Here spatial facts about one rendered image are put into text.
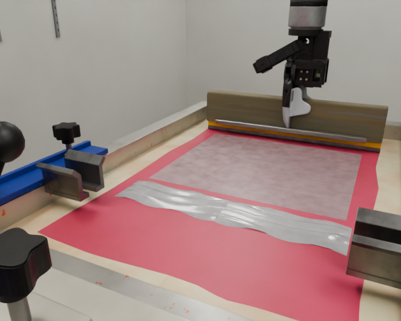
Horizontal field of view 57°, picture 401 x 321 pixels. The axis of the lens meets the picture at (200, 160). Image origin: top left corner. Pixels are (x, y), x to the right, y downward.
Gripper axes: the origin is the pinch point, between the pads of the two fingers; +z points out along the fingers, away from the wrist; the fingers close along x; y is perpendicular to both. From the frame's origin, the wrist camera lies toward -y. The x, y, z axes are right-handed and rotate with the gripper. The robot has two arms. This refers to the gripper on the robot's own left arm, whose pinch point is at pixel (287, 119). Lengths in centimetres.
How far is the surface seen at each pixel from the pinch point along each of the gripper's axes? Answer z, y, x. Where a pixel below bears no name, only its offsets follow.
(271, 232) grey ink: 4.5, 8.3, -41.1
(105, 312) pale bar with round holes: -4, 4, -69
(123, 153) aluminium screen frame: 2.7, -25.3, -29.1
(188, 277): 5, 2, -54
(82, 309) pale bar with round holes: -4, 2, -70
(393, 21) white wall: -15, 18, 322
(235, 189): 4.8, -0.9, -30.6
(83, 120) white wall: 61, -200, 140
